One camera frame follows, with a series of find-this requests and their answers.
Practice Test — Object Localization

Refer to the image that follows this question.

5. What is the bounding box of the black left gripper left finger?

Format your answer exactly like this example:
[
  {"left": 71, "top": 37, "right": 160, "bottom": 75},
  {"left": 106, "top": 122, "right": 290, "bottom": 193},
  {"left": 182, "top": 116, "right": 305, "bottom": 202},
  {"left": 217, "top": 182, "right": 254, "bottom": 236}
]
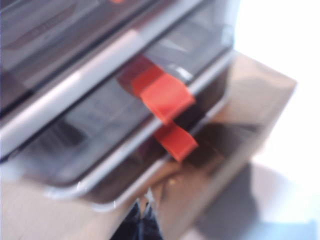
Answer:
[{"left": 119, "top": 202, "right": 145, "bottom": 240}]

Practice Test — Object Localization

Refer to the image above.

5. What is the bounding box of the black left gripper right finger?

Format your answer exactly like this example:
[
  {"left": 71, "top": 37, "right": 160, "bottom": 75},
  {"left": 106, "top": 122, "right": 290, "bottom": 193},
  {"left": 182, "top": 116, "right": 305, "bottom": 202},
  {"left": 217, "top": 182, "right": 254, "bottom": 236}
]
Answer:
[{"left": 139, "top": 199, "right": 164, "bottom": 240}]

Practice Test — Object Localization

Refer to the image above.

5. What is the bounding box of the transparent grey lowest drawer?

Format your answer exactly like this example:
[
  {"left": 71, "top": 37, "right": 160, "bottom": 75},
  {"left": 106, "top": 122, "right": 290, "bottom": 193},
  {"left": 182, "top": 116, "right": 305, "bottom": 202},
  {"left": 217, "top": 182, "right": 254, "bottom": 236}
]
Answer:
[{"left": 44, "top": 57, "right": 235, "bottom": 213}]

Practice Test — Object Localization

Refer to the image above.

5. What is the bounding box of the wide red drawer tab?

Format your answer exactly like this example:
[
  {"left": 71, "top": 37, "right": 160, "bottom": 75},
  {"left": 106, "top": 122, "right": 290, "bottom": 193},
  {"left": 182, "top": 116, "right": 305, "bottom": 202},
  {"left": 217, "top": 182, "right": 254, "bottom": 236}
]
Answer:
[{"left": 152, "top": 123, "right": 200, "bottom": 163}]

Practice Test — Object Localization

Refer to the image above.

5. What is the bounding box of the small square red drawer tab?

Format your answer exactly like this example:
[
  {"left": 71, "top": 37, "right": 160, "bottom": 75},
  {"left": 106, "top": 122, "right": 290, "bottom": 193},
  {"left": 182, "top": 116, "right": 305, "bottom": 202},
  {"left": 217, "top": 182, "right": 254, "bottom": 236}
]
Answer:
[{"left": 116, "top": 54, "right": 196, "bottom": 126}]

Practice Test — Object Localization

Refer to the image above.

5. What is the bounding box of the transparent drawer under cabinet lid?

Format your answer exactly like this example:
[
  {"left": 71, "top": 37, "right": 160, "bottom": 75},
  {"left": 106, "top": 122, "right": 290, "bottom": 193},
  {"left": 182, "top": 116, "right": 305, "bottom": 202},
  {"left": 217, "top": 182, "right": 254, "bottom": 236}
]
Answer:
[{"left": 0, "top": 0, "right": 203, "bottom": 111}]

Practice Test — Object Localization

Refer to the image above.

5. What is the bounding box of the brown cardboard box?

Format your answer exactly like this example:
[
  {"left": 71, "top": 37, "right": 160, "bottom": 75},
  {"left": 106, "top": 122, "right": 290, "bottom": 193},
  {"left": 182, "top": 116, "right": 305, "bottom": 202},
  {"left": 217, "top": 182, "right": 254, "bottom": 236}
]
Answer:
[{"left": 0, "top": 49, "right": 298, "bottom": 240}]

